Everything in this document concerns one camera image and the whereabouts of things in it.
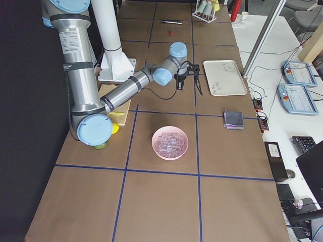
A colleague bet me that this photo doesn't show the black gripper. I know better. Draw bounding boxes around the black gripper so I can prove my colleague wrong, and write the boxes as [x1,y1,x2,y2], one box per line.
[176,63,200,90]

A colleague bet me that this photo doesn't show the metal muddler black tip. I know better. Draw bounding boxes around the metal muddler black tip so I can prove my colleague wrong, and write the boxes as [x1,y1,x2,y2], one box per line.
[160,20,182,25]

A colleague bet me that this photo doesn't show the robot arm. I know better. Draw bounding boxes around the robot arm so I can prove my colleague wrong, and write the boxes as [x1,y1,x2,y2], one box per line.
[42,1,199,146]

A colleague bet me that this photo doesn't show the pink bowl of ice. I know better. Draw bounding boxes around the pink bowl of ice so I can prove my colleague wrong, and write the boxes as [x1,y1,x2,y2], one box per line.
[151,126,189,161]

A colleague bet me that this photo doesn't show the metal cup rack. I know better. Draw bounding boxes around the metal cup rack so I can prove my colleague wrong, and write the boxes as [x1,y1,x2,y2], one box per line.
[192,0,217,23]

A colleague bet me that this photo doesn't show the white cup on rack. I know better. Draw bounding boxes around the white cup on rack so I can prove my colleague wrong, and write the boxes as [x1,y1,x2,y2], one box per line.
[203,1,212,16]

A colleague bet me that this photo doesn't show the grey-green cup on rack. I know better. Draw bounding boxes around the grey-green cup on rack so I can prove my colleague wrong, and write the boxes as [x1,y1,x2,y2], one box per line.
[196,1,207,13]

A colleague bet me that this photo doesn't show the yellow cup on rack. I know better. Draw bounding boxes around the yellow cup on rack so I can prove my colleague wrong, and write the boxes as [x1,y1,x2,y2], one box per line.
[211,0,220,12]

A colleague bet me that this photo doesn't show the white paper cup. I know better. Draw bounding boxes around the white paper cup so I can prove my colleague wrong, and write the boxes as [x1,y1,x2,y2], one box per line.
[240,11,249,21]

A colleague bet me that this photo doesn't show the cream bear tray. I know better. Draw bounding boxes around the cream bear tray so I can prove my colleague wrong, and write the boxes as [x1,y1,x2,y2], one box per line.
[203,60,247,96]

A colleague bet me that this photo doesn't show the wooden cutting board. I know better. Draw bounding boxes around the wooden cutting board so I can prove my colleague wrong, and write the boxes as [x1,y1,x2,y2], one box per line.
[98,84,131,126]

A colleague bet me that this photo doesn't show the grey folded cloth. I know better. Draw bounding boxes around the grey folded cloth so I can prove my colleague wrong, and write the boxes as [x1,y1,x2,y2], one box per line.
[224,110,244,130]

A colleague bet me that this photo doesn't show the yellow plastic knife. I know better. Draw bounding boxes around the yellow plastic knife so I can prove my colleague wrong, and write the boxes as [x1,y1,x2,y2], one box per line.
[109,112,125,116]

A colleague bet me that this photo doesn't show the yellow lemon near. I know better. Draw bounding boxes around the yellow lemon near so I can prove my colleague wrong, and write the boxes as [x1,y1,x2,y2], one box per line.
[112,123,120,134]

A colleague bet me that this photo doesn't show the orange circuit boards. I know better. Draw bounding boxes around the orange circuit boards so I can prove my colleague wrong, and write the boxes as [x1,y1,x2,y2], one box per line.
[252,98,269,134]

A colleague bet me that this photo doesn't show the red bottle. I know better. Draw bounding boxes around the red bottle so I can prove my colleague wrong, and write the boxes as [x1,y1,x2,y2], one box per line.
[230,0,242,22]

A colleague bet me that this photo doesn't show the green avocado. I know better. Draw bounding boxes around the green avocado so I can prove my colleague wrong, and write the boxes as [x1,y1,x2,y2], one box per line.
[93,141,108,150]

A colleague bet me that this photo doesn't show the teach pendant near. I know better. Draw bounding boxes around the teach pendant near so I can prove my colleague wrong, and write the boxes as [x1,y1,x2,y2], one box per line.
[278,83,319,115]

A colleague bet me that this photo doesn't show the teach pendant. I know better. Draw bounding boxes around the teach pendant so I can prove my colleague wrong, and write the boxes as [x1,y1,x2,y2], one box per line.
[278,83,319,115]
[282,60,317,87]

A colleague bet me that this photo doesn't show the teach pendant far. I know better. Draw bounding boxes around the teach pendant far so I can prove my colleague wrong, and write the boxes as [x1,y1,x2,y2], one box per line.
[282,60,317,87]

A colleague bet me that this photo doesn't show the black box white label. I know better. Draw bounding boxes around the black box white label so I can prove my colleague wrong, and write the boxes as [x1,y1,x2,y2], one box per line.
[264,142,288,182]

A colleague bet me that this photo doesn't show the black keyboard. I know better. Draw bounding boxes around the black keyboard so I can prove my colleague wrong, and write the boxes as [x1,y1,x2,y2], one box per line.
[292,136,316,154]

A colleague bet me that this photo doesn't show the black computer mouse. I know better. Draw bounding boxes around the black computer mouse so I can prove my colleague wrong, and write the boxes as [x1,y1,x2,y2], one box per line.
[286,169,296,179]

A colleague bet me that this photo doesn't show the black monitor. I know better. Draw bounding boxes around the black monitor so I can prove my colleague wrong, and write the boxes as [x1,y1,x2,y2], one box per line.
[296,141,323,202]

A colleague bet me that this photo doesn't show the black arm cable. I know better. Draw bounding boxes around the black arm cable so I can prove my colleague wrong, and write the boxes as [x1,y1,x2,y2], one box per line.
[143,60,203,100]

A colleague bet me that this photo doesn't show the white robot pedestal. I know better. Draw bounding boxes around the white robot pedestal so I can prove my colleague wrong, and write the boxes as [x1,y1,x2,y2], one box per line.
[91,0,136,82]

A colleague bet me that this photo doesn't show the aluminium frame post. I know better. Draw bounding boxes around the aluminium frame post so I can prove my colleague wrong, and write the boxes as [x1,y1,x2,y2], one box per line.
[242,0,286,78]

